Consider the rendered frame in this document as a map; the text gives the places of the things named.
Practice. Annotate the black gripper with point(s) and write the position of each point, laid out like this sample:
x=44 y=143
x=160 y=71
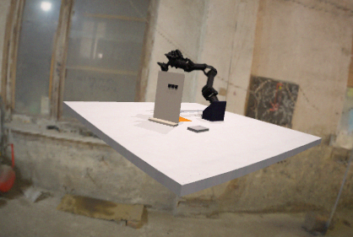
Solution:
x=174 y=62

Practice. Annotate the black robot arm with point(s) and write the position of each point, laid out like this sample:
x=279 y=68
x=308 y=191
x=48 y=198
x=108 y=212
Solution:
x=209 y=93

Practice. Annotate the grey panel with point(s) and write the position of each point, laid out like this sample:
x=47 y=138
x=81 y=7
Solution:
x=168 y=98

